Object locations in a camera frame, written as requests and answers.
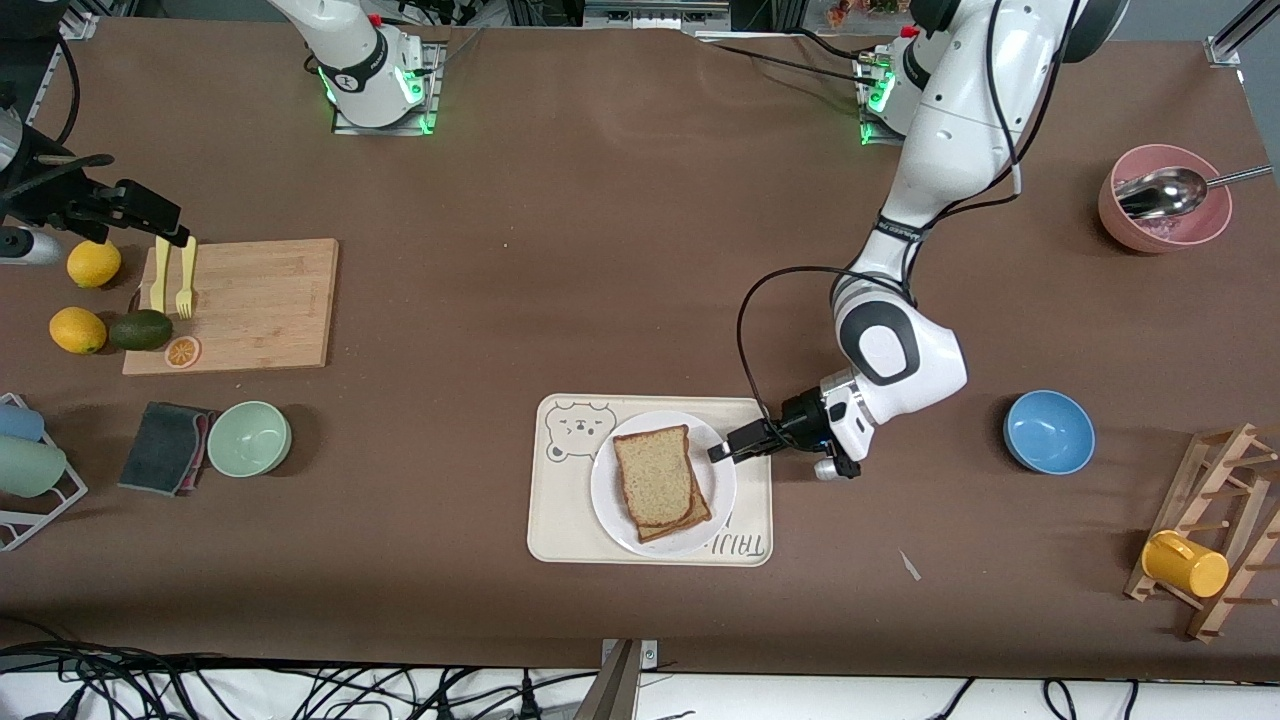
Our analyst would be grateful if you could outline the brown toast slice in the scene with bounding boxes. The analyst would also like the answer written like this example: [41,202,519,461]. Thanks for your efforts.
[625,470,714,545]

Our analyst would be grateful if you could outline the seeded bread slice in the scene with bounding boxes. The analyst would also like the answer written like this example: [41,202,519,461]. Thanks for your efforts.
[612,424,696,528]

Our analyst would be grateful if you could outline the white round plate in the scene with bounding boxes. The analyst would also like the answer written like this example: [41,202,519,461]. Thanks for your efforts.
[590,410,739,559]

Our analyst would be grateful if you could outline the yellow lemon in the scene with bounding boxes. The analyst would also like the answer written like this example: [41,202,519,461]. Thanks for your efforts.
[66,239,123,290]
[49,306,108,356]

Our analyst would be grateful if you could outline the yellow plastic fork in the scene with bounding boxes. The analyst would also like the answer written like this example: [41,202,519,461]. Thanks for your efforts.
[175,238,198,320]

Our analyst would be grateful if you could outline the dark green avocado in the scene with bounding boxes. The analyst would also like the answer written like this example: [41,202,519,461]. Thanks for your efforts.
[108,309,175,352]

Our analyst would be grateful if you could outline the wooden cutting board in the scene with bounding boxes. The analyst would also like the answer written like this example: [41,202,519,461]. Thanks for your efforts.
[122,238,340,377]

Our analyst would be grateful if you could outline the cream tray with bear print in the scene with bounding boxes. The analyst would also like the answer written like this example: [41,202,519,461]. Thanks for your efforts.
[526,394,774,568]

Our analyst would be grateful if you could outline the blue bowl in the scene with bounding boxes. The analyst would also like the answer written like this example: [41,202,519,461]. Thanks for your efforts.
[1003,389,1097,476]

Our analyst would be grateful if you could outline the light blue cup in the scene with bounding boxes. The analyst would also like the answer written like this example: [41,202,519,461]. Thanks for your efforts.
[0,401,47,443]

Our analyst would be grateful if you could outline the dark grey cloth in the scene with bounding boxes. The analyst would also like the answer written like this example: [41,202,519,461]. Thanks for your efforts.
[117,401,216,498]

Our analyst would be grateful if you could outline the pale green bowl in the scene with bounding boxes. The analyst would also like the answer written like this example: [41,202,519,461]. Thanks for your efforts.
[206,400,294,479]

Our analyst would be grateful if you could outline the pale green cup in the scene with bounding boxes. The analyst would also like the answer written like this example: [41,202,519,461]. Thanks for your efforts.
[0,435,68,499]

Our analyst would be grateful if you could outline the wooden cup rack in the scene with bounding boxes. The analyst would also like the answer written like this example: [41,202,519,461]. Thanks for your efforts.
[1124,422,1280,643]

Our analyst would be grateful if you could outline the pink bowl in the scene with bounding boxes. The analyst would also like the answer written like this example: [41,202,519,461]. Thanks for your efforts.
[1098,144,1233,254]

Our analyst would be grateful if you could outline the yellow mug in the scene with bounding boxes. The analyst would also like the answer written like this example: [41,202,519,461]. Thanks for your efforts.
[1141,530,1230,600]

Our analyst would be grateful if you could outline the metal scoop spoon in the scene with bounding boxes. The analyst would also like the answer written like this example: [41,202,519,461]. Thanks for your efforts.
[1113,163,1276,221]

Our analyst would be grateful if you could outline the silver metal bar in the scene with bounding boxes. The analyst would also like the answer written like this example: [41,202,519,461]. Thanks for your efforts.
[583,2,733,28]

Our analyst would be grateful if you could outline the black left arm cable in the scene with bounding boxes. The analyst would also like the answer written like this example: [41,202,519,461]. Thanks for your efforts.
[737,265,881,423]

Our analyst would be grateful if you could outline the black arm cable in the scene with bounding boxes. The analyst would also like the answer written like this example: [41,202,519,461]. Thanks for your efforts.
[52,30,85,151]
[737,265,881,423]

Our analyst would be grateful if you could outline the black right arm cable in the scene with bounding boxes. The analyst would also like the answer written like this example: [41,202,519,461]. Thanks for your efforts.
[52,30,85,151]

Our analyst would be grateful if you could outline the grey metal camera post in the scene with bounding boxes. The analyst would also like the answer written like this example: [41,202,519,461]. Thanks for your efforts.
[572,638,661,720]

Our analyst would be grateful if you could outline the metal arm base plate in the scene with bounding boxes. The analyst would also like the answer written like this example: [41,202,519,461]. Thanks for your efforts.
[856,50,906,149]
[331,38,447,137]

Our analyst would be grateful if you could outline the white wire rack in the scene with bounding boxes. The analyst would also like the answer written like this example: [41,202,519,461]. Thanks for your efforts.
[0,392,89,553]

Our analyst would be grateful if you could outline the black base power cable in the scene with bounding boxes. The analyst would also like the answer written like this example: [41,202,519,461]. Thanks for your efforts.
[695,30,881,91]

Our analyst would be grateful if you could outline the tangled black floor cables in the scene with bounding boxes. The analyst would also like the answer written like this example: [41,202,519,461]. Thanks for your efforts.
[0,615,601,720]

